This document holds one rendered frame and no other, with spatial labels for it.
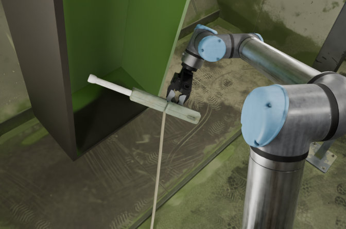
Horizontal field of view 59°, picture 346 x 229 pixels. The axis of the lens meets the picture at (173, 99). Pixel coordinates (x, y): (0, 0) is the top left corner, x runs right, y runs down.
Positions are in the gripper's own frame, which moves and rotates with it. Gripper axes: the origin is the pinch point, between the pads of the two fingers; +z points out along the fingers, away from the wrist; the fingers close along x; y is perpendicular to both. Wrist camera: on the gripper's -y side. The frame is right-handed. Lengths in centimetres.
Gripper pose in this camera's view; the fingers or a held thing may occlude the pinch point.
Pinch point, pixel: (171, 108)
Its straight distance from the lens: 130.3
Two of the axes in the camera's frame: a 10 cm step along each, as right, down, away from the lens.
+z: -4.1, 8.6, 3.0
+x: -9.1, -3.4, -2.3
